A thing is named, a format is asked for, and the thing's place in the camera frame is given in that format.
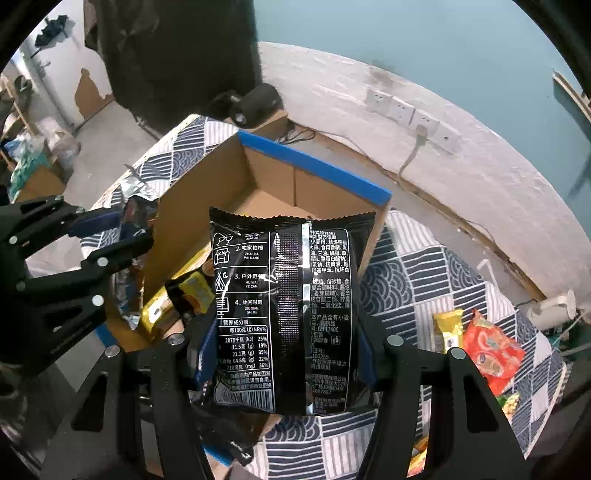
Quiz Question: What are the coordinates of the blue cardboard box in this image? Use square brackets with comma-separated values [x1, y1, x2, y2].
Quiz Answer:
[97, 130, 393, 469]

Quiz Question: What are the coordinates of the white electric kettle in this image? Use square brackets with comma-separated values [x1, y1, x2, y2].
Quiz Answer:
[526, 290, 578, 330]

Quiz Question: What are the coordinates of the long yellow biscuit packet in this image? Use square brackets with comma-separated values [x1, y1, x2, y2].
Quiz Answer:
[139, 284, 181, 342]

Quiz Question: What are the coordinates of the green peanut packet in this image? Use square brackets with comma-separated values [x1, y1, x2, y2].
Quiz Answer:
[496, 392, 520, 418]

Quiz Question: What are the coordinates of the white plastic bag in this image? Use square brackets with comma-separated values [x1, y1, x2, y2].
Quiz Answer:
[37, 117, 81, 167]

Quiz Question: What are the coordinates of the black umbrella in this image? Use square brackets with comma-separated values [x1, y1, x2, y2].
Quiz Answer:
[34, 14, 70, 47]

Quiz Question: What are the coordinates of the white wall socket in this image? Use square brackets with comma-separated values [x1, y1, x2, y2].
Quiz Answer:
[365, 89, 393, 114]
[411, 111, 439, 139]
[388, 98, 416, 125]
[431, 124, 462, 153]

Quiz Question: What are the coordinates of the black floor cable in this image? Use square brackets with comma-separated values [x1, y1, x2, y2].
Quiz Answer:
[277, 129, 317, 145]

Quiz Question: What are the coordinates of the black cylinder speaker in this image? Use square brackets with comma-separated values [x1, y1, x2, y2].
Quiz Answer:
[229, 84, 281, 129]

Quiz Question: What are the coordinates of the wooden rack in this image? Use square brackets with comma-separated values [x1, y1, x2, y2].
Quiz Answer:
[0, 74, 38, 139]

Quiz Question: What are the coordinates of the red snack packet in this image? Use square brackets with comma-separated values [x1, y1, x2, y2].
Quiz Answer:
[462, 309, 526, 395]

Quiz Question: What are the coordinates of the black hanging cloth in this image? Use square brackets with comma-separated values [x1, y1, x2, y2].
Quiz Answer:
[99, 0, 264, 134]

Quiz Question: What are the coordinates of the wooden strip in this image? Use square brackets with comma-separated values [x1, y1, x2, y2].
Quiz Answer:
[551, 69, 591, 116]

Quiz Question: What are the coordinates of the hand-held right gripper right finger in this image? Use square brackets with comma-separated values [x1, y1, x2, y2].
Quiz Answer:
[353, 311, 527, 480]

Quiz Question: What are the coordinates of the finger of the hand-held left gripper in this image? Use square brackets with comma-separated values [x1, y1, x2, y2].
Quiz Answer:
[0, 195, 126, 252]
[18, 232, 154, 370]

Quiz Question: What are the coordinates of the grey plug and cable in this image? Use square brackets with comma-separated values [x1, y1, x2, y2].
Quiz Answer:
[398, 127, 428, 176]

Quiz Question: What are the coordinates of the brown cardboard box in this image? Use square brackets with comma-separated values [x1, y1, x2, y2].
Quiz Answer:
[9, 164, 65, 201]

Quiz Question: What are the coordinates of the silver foil snack packet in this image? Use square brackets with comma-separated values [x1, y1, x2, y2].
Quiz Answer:
[111, 178, 160, 330]

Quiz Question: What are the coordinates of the blue white patterned blanket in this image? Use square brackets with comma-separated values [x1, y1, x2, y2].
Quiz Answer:
[81, 115, 568, 480]

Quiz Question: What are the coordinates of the small black orange snack packet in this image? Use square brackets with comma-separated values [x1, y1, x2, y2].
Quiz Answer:
[166, 270, 215, 319]

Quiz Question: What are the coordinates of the black white-print noodle packet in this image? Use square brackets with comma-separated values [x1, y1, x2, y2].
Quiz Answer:
[208, 205, 377, 416]

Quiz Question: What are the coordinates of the short yellow snack packet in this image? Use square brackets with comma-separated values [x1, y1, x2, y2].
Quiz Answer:
[431, 308, 464, 354]

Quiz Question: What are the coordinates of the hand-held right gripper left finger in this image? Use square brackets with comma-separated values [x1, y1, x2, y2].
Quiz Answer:
[41, 314, 220, 480]

